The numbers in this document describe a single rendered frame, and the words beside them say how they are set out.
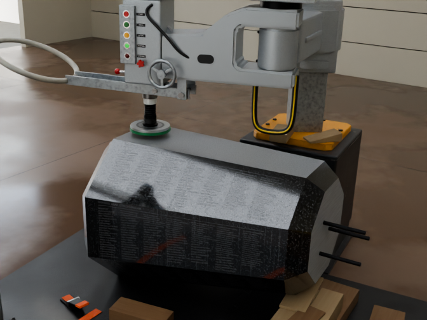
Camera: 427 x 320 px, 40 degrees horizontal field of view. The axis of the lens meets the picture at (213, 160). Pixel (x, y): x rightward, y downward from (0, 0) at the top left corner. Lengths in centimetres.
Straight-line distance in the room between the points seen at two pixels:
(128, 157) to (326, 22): 131
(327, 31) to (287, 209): 116
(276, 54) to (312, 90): 73
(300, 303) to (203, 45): 133
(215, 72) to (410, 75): 608
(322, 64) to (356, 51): 554
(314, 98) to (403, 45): 528
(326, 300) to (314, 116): 112
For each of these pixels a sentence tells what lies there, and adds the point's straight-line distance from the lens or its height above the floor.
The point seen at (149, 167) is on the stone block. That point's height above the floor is 77.
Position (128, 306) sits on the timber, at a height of 13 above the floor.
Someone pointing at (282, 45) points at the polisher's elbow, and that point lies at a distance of 281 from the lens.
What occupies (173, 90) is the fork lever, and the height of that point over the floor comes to 112.
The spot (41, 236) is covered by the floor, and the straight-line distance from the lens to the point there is 402.
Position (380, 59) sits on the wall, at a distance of 884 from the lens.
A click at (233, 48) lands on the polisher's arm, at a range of 286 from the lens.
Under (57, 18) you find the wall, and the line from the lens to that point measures 1125.
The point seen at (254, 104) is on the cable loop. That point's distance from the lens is 297.
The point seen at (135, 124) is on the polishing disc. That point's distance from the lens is 317.
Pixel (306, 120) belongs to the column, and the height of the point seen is 85.
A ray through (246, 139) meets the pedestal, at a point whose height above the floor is 74.
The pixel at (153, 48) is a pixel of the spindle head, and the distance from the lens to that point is 295.
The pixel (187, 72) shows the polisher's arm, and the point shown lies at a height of 123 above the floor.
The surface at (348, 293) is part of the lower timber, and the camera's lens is 330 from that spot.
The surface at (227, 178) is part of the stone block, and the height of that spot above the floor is 79.
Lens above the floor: 185
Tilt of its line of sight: 21 degrees down
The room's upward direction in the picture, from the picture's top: 2 degrees clockwise
